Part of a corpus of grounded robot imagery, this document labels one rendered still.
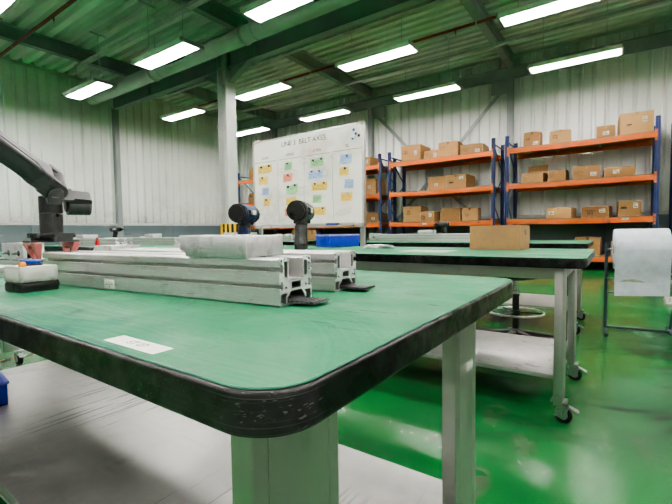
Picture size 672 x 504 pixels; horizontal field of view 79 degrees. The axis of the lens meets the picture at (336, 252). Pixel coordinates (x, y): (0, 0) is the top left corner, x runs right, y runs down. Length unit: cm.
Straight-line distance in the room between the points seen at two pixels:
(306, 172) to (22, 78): 1015
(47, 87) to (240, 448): 1338
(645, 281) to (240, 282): 370
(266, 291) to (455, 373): 51
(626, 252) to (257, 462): 380
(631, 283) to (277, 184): 345
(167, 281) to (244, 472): 52
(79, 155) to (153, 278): 1262
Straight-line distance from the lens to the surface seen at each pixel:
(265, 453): 50
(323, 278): 88
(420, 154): 1118
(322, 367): 41
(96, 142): 1381
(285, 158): 459
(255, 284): 76
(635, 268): 412
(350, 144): 409
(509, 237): 262
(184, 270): 88
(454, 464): 113
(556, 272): 207
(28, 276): 117
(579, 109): 1140
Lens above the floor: 91
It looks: 3 degrees down
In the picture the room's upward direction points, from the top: 1 degrees counter-clockwise
